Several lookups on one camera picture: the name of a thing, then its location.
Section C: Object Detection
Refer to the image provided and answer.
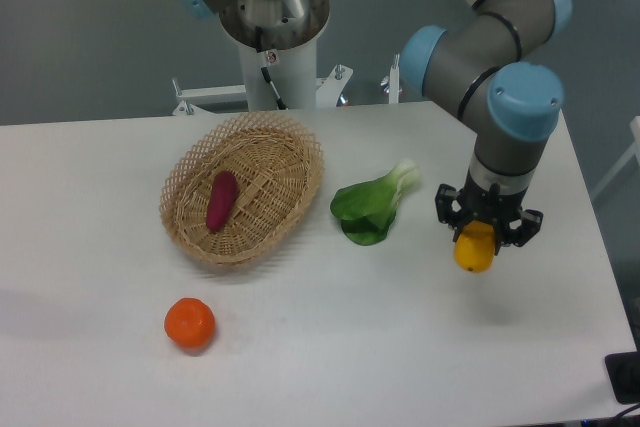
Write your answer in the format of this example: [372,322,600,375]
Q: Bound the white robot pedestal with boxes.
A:
[171,0,406,116]

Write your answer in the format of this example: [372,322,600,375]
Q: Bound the white frame at right edge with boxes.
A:
[590,116,639,202]

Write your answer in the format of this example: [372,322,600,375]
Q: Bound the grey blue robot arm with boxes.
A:
[182,0,572,248]

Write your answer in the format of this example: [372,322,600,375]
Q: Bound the yellow mango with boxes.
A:
[454,221,495,273]

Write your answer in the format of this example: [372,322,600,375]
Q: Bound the orange tangerine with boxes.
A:
[164,297,216,349]

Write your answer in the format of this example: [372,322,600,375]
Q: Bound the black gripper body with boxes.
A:
[457,181,525,227]

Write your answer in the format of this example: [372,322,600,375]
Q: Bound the purple sweet potato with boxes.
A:
[205,171,238,232]

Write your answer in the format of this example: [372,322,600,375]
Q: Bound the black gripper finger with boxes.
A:
[492,209,543,255]
[435,184,468,242]

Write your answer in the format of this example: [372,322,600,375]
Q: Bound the black device at table edge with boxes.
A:
[604,351,639,404]

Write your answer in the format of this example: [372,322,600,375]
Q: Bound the woven wicker basket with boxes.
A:
[159,111,324,266]

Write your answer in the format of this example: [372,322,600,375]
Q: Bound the black cable on pedestal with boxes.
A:
[253,25,288,111]

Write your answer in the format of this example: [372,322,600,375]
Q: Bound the green bok choy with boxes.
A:
[330,159,421,246]

